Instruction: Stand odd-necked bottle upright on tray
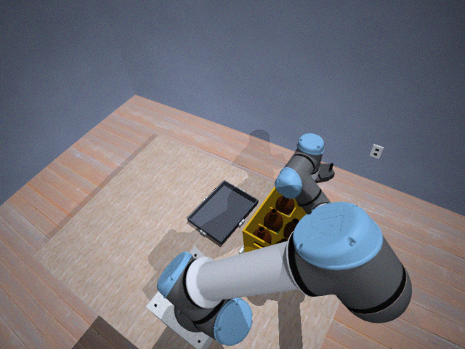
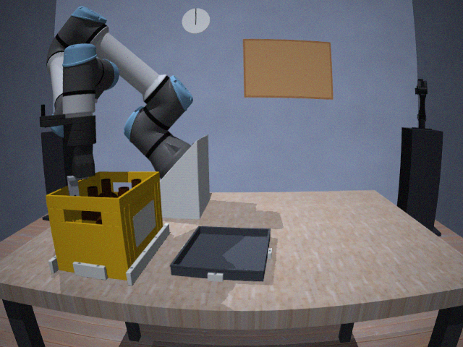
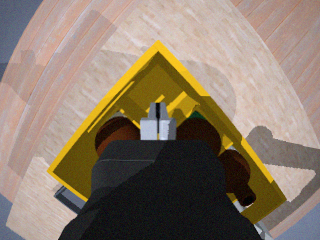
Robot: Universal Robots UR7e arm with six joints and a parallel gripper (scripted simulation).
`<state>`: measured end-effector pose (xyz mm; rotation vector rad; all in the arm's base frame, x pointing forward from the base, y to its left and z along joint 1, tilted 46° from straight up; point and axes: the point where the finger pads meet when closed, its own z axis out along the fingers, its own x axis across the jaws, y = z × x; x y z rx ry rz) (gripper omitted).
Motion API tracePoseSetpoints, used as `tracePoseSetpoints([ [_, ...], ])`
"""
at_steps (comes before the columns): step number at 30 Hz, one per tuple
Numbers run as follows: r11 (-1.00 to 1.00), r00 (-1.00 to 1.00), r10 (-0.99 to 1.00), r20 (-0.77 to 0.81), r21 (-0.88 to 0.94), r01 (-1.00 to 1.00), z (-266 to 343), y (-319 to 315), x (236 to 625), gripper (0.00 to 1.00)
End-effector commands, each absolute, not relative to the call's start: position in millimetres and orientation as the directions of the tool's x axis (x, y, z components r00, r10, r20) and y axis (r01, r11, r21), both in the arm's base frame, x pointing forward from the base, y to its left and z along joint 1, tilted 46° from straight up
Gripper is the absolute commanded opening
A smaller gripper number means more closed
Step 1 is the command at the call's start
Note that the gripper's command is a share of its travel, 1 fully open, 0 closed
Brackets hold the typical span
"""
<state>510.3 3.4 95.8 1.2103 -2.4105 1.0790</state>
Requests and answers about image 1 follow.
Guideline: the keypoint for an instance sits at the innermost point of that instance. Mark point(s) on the brown bottle with green label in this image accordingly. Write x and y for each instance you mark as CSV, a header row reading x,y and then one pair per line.
x,y
273,220

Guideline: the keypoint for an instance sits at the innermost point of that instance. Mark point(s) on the yellow plastic crate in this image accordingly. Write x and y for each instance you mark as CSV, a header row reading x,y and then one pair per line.
x,y
258,220

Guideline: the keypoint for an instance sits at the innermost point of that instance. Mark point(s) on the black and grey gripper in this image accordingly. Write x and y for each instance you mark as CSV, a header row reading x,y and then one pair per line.
x,y
325,174

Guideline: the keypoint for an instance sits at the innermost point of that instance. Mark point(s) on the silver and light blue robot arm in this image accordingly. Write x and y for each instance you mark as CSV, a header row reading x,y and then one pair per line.
x,y
345,252

